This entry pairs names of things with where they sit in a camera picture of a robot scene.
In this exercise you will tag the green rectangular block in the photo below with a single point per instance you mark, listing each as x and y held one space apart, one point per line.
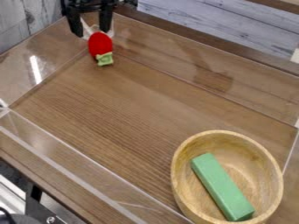
223 190

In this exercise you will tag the clear acrylic corner bracket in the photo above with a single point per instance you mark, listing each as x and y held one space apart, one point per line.
89 29

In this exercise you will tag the clear acrylic tray walls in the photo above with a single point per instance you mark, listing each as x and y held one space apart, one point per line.
100 134

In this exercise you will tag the red toy strawberry green top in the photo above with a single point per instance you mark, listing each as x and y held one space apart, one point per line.
100 48

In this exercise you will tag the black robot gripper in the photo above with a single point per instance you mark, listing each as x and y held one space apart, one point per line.
71 6

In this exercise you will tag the black metal table frame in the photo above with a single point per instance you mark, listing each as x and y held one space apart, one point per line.
21 197

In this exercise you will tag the round wooden bowl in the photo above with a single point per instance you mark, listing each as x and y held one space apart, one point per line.
250 165

